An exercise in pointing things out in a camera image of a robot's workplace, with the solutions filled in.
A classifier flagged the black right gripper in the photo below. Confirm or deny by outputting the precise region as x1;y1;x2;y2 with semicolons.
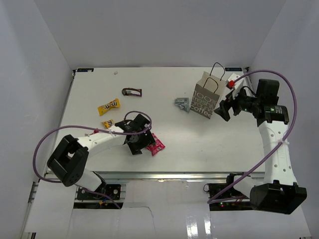
214;85;261;121

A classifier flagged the red snack packet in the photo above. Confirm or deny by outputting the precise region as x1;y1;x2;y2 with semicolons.
146;133;165;156

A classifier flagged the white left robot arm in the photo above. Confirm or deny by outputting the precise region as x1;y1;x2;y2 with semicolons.
47;112;156;199

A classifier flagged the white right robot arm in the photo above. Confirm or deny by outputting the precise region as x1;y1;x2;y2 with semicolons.
216;79;307;215

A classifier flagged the brown paper coffee bag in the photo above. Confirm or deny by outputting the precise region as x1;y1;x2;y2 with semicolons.
190;62;226;119

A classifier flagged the blue label right corner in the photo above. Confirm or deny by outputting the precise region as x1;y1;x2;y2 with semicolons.
225;67;242;72

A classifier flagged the blue label corner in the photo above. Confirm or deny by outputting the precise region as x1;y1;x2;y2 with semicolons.
225;67;242;72
76;68;94;73

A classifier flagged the small yellow M&M packet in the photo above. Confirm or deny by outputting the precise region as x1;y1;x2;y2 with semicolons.
102;119;114;129

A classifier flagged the grey blue snack packet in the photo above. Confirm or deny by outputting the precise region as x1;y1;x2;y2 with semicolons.
174;98;190;112

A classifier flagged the large yellow M&M packet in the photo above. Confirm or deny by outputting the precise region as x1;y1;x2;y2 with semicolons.
98;98;121;116

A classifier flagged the brown chocolate bar wrapper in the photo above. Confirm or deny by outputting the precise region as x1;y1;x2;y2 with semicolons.
122;88;142;97

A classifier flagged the blue label left corner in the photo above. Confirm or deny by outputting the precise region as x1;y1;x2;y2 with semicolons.
76;68;94;73

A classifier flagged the aluminium front rail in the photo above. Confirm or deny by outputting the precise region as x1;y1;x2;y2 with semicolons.
43;171;266;184

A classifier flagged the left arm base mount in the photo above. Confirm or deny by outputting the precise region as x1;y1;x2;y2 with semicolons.
76;184;121;201

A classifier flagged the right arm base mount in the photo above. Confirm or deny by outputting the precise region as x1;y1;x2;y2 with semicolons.
203;173;257;211

